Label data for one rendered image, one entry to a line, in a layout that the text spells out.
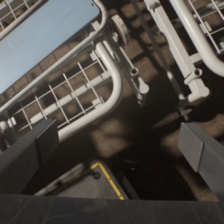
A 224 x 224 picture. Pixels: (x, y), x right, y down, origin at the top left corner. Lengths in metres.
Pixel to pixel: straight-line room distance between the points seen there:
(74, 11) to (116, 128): 0.70
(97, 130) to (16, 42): 0.68
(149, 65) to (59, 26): 0.65
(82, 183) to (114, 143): 0.35
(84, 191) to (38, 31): 0.74
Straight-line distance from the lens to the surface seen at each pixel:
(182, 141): 0.17
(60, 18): 0.76
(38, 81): 0.69
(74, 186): 0.90
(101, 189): 0.86
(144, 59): 1.18
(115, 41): 0.73
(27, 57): 0.75
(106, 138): 1.10
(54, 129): 0.16
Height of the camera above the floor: 1.08
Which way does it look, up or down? 79 degrees down
